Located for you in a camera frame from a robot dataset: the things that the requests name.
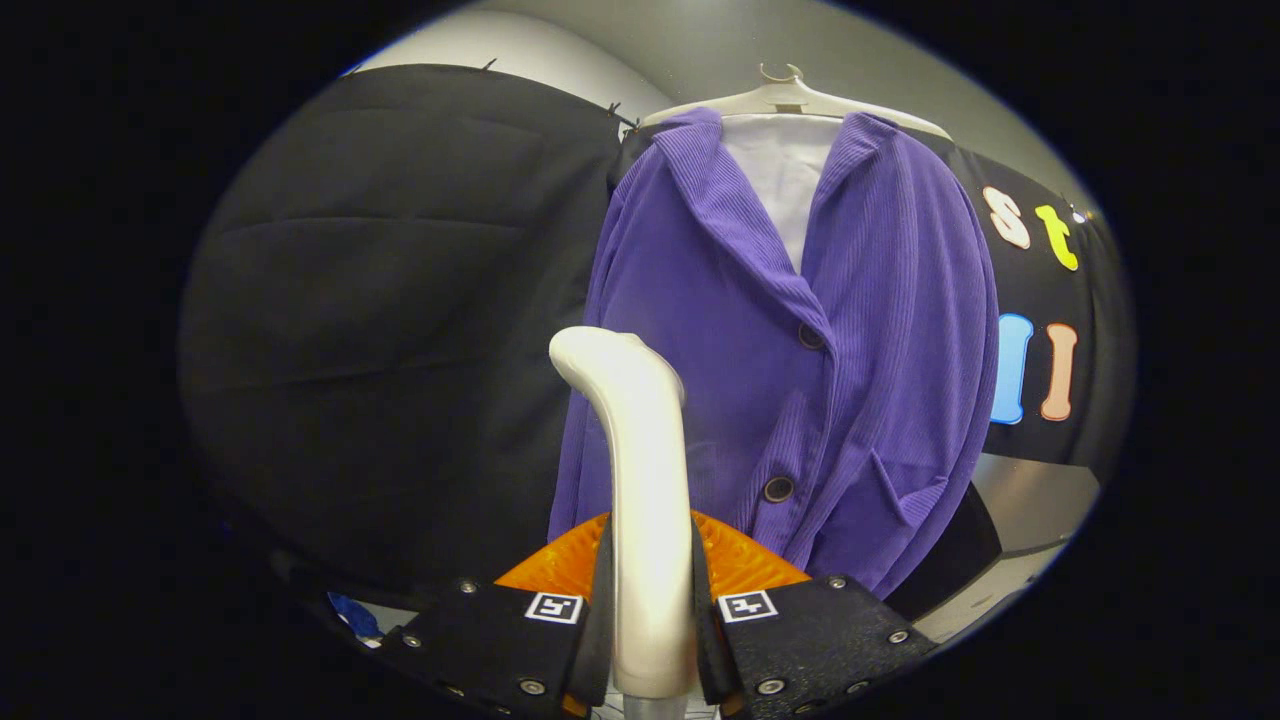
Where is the purple corduroy jacket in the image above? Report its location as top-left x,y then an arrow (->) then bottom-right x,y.
548,107 -> 1001,599

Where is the grey cabinet with dark top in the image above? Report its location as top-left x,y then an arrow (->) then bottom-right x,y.
885,452 -> 1101,643

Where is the cream plastic clothes hanger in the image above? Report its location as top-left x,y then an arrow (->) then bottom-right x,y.
640,63 -> 953,141

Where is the blue object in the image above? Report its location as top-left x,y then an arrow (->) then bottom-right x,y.
327,592 -> 382,641

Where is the white garment steamer head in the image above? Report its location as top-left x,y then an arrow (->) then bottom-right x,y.
548,326 -> 699,699

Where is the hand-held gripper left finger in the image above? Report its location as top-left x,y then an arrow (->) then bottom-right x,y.
378,512 -> 614,719

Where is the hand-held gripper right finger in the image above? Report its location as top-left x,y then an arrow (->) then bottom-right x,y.
690,510 -> 939,719

